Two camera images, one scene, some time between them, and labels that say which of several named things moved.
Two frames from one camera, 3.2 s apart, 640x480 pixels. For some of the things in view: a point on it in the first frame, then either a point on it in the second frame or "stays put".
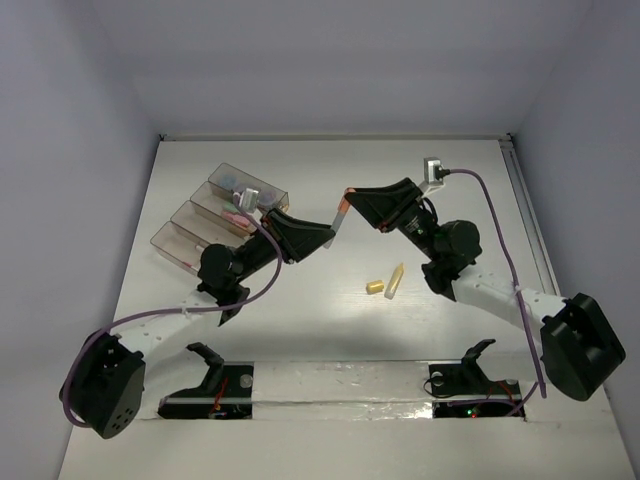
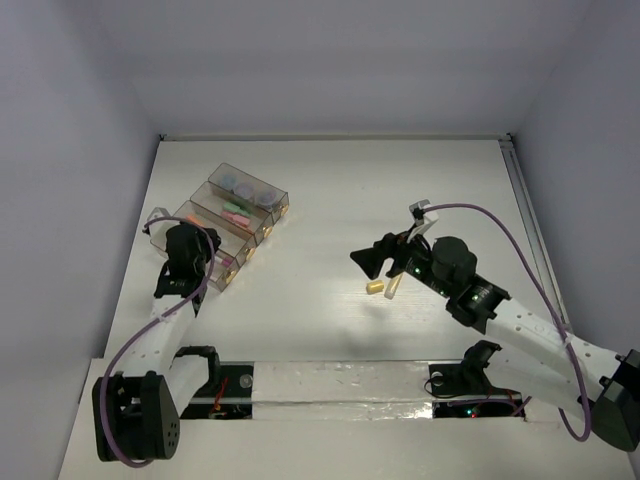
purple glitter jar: [269, 196] stays put
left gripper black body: [279, 235] → [198, 238]
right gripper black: [388, 207] → [371, 259]
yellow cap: [374, 286] stays put
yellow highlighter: [398, 274] stays put
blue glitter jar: [228, 180] stays put
